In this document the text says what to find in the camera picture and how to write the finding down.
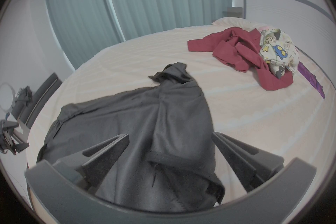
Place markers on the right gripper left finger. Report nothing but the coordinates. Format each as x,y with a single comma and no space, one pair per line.
105,154

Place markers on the cream pillow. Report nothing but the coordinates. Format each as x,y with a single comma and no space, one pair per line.
228,22

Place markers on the round white mirror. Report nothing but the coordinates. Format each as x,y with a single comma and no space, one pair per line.
1,86

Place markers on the dark red garment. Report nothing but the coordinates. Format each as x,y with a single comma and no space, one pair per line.
231,47

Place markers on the grey bedside table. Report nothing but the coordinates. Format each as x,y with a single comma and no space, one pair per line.
233,12

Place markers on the bed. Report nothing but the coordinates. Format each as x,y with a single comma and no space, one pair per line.
157,55

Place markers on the white printed pyjama top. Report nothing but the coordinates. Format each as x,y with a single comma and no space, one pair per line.
278,49

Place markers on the purple garment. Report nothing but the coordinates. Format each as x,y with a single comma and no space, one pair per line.
312,81

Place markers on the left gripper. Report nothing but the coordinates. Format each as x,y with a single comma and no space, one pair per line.
7,143

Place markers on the black garment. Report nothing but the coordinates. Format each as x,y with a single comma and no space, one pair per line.
157,125

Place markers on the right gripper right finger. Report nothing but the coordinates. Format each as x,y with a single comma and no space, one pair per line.
241,160

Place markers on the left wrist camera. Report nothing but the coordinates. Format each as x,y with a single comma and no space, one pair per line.
9,124

